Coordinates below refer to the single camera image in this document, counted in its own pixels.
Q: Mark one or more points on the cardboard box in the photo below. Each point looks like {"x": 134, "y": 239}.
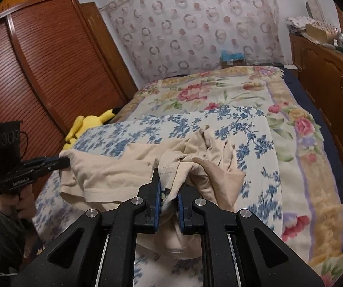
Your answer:
{"x": 319, "y": 34}

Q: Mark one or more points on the patterned folded cloth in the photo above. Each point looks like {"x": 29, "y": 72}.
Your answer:
{"x": 303, "y": 22}

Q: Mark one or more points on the wooden cabinet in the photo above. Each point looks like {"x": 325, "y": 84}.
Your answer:
{"x": 332, "y": 74}

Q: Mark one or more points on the person's left hand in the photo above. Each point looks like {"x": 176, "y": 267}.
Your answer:
{"x": 23, "y": 204}

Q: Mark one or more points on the pink floral blanket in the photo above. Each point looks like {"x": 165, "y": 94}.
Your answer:
{"x": 219, "y": 92}

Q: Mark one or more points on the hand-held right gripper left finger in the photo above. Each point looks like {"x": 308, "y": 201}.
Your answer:
{"x": 158, "y": 197}

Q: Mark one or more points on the brown louvered wardrobe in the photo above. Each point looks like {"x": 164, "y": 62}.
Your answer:
{"x": 55, "y": 65}

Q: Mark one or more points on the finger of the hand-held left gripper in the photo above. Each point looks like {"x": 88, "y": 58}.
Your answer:
{"x": 50, "y": 163}

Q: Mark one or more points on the teal box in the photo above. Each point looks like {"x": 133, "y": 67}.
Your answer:
{"x": 232, "y": 56}

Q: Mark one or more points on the yellow plush toy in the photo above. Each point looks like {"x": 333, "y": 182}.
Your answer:
{"x": 85, "y": 122}

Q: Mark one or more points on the blue floral bed sheet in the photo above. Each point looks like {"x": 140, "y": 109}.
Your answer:
{"x": 249, "y": 143}

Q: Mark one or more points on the beige printed t-shirt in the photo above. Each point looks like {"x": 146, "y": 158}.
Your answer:
{"x": 105, "y": 173}

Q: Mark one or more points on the navy bed sheet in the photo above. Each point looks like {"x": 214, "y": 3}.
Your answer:
{"x": 323, "y": 119}

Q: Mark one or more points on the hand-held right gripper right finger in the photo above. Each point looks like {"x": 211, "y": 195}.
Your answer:
{"x": 180, "y": 212}

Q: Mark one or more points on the circle patterned headboard cloth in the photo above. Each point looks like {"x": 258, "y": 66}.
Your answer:
{"x": 189, "y": 21}

